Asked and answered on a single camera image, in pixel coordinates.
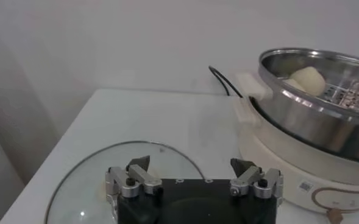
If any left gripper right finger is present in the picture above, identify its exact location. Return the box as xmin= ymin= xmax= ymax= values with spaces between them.
xmin=229 ymin=158 xmax=284 ymax=208

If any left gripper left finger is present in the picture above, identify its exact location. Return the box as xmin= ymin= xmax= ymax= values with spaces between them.
xmin=105 ymin=155 xmax=163 ymax=214

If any white steamed baozi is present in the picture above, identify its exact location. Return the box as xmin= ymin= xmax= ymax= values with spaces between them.
xmin=288 ymin=66 xmax=327 ymax=97
xmin=284 ymin=78 xmax=307 ymax=93

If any cream electric cooker base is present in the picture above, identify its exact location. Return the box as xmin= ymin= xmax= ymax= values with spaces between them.
xmin=233 ymin=97 xmax=359 ymax=224

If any stainless steel steamer basket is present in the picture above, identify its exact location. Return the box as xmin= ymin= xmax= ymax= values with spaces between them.
xmin=235 ymin=47 xmax=359 ymax=165

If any glass lid with cream handle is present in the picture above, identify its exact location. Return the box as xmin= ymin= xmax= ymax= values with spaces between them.
xmin=44 ymin=140 xmax=206 ymax=224

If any black cooker power cable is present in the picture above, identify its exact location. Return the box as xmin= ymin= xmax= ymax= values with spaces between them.
xmin=208 ymin=65 xmax=244 ymax=99

